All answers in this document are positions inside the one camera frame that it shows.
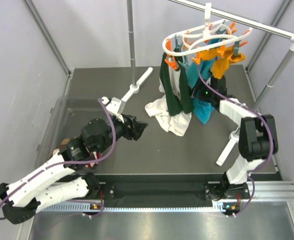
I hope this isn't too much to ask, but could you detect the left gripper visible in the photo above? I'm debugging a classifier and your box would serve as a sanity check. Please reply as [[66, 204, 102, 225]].
[[96, 113, 148, 154]]

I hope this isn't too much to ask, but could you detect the brown white striped sock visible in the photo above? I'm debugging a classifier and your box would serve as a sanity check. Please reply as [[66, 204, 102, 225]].
[[52, 138, 72, 155]]

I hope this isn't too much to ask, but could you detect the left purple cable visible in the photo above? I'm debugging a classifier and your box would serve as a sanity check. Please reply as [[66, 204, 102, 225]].
[[0, 97, 117, 221]]

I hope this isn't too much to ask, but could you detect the white clip hanger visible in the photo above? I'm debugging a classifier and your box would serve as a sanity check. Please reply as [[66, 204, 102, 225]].
[[162, 2, 253, 69]]

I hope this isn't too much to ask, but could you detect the slotted cable duct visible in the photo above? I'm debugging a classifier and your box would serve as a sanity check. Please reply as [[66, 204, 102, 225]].
[[36, 201, 240, 213]]

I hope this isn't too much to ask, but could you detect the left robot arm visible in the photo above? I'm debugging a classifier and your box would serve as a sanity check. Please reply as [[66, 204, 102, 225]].
[[0, 115, 148, 225]]

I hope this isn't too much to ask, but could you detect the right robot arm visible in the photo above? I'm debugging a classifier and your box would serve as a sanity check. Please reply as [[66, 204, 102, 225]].
[[199, 76, 278, 201]]

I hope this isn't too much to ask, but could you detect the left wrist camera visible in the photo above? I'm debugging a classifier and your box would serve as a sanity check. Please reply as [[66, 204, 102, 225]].
[[106, 97, 126, 119]]

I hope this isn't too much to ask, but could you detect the red white striped sock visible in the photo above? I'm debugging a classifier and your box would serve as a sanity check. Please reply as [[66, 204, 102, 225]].
[[86, 149, 100, 171]]

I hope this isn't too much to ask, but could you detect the green white sock pair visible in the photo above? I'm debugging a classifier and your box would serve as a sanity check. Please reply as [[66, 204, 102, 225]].
[[145, 54, 194, 137]]

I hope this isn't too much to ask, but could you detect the blue sock pair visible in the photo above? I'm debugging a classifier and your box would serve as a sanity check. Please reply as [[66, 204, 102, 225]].
[[186, 59, 215, 125]]

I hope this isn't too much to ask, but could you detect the metal clothes rack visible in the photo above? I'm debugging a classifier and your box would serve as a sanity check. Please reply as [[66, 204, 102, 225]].
[[119, 0, 294, 166]]

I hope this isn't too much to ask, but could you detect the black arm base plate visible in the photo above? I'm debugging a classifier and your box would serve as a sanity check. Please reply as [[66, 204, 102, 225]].
[[71, 181, 242, 201]]

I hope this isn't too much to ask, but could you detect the orange sock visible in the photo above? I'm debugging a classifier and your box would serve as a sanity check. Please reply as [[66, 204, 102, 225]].
[[211, 47, 246, 79], [199, 48, 219, 61]]

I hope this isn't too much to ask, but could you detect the clear plastic bin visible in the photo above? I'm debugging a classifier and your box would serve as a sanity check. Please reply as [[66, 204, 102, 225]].
[[35, 96, 108, 168]]

